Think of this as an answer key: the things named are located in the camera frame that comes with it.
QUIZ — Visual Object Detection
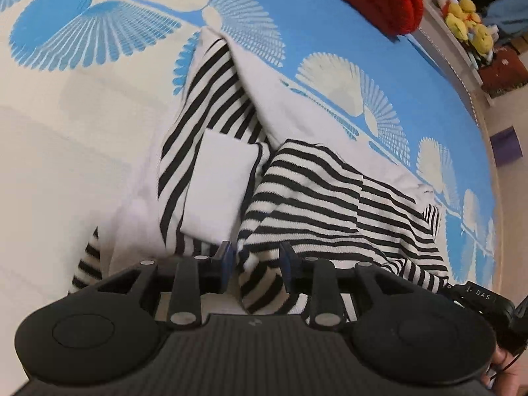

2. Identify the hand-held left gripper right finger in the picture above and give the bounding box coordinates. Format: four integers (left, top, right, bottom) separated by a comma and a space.
280, 243, 414, 330

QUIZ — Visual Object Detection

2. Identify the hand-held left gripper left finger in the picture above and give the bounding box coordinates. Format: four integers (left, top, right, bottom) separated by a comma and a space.
97, 241, 234, 331

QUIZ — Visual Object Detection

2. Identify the black white striped hoodie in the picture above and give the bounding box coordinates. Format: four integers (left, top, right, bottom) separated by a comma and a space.
70, 27, 451, 326

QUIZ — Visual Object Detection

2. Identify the person's right hand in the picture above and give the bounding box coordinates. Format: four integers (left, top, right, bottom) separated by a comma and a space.
482, 344, 528, 396

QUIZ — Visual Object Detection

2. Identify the dark red pillow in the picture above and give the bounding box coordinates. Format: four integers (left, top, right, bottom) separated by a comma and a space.
478, 47, 528, 96

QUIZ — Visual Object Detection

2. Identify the white windowsill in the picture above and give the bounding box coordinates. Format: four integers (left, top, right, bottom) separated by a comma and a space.
412, 0, 496, 110

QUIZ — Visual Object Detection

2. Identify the blue white printed bedspread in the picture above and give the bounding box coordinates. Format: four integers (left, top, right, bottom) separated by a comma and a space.
0, 0, 502, 380

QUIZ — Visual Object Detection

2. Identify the yellow bear plush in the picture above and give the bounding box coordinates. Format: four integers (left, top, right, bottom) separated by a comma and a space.
468, 22, 501, 55

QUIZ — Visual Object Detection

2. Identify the yellow duck plush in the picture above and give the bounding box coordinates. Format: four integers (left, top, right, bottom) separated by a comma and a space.
438, 0, 481, 43

